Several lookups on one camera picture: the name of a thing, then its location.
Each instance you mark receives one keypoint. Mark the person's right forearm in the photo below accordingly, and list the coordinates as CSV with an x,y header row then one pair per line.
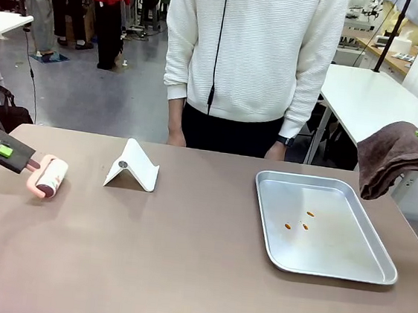
x,y
175,113

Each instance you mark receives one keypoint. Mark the brown towel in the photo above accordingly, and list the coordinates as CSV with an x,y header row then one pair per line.
x,y
392,157

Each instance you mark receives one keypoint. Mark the person's right hand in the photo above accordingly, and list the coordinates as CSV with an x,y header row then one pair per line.
x,y
176,139

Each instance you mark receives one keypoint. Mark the black trousers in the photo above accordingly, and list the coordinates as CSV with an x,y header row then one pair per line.
x,y
230,134

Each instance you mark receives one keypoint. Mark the blue floor mat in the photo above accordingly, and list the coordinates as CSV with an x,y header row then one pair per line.
x,y
49,56

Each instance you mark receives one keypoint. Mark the wooden desk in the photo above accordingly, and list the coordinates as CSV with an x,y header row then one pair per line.
x,y
395,61

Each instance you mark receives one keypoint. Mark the small white table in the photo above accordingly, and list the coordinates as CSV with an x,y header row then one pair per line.
x,y
2,24

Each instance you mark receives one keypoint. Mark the white folded stand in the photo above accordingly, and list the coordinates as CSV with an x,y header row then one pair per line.
x,y
136,167

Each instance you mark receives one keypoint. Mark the large white table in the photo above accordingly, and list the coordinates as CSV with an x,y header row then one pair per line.
x,y
368,98

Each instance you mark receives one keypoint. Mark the black wristwatch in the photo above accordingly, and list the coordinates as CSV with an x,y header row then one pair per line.
x,y
285,140

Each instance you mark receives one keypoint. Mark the black stand pole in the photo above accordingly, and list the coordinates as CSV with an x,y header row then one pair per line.
x,y
392,30

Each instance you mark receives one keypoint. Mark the person in white sweater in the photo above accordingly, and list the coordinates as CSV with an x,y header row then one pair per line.
x,y
250,48

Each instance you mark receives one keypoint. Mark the pink lint roller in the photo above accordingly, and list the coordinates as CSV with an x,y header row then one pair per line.
x,y
48,177

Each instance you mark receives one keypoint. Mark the person in grey trousers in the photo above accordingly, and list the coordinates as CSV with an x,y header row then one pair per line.
x,y
41,12

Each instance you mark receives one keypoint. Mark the black bag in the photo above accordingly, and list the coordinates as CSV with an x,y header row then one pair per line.
x,y
10,111

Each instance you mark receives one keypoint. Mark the person in black clothes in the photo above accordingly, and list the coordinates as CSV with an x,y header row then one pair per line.
x,y
73,7

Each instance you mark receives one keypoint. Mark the person in red shirt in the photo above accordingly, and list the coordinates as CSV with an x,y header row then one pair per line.
x,y
108,11

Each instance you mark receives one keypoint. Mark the person's left hand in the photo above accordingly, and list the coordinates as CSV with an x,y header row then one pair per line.
x,y
276,152

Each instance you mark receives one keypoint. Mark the metal tray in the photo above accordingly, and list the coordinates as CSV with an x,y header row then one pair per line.
x,y
326,251

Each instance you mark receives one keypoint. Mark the grey stool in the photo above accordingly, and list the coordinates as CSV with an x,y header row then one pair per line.
x,y
149,8

